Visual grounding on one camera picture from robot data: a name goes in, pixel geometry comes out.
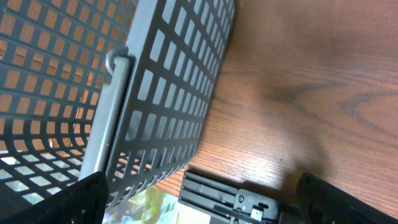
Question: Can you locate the grey plastic basket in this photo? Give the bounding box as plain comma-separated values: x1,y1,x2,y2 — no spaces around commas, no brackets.
1,0,237,218

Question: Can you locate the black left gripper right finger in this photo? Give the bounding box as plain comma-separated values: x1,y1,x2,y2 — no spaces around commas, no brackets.
296,173,397,224

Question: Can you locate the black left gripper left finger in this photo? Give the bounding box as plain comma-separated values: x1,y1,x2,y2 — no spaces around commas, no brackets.
1,171,109,224

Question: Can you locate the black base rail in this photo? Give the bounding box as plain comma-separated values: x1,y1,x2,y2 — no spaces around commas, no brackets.
178,170,304,224

